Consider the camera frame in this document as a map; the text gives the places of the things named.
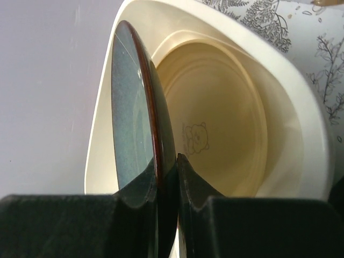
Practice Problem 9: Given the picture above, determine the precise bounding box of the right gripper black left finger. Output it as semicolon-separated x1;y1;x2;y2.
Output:
1;160;158;257

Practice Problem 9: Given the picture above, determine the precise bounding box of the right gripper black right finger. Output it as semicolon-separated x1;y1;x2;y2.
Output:
177;154;343;257

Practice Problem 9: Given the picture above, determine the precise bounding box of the blue glazed ceramic plate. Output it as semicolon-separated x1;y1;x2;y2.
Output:
111;20;176;192

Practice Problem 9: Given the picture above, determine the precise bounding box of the yellow plastic plate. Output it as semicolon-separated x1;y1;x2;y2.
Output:
153;31;268;197

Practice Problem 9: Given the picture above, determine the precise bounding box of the white rectangular basin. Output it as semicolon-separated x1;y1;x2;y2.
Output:
84;1;334;200

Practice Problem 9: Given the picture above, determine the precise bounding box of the floral table mat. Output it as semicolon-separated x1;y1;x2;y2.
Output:
203;1;343;182

